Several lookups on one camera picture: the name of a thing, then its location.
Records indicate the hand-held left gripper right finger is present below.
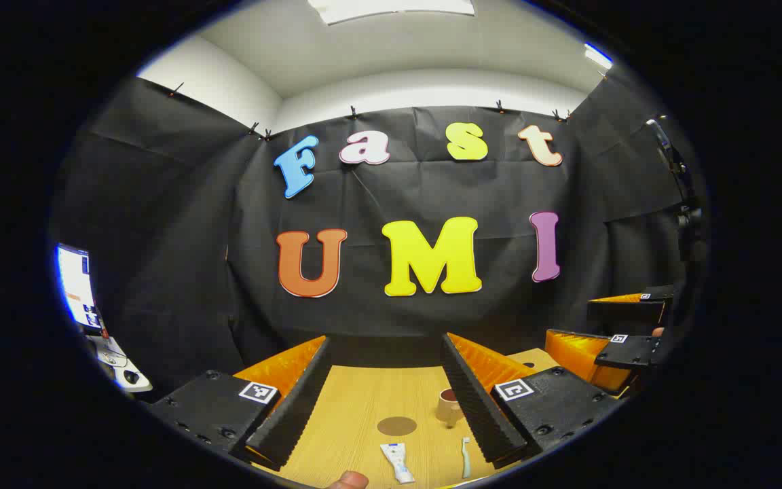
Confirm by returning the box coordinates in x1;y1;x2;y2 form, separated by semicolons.
440;331;627;469

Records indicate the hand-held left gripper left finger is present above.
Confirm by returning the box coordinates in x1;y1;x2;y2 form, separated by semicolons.
153;335;333;471

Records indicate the beige cup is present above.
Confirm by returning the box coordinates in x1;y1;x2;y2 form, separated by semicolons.
436;388;464;429

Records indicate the round brown coaster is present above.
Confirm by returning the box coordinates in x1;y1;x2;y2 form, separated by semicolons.
377;416;418;437

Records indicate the white toothpaste tube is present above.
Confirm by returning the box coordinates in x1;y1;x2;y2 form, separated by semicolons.
379;443;416;485

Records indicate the wooden desktop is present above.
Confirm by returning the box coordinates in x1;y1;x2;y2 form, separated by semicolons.
252;348;636;489

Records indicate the white side table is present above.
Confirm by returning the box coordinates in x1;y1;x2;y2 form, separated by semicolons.
86;333;154;395

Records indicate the black backdrop cloth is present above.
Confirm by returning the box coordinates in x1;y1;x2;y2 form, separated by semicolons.
48;65;704;401

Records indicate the computer monitor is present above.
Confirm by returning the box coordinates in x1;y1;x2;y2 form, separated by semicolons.
56;243;104;335

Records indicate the small ceiling light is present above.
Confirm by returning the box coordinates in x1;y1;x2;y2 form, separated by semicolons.
584;42;614;70

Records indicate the large ceiling light panel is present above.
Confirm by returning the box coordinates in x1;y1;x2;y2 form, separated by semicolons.
308;0;477;26

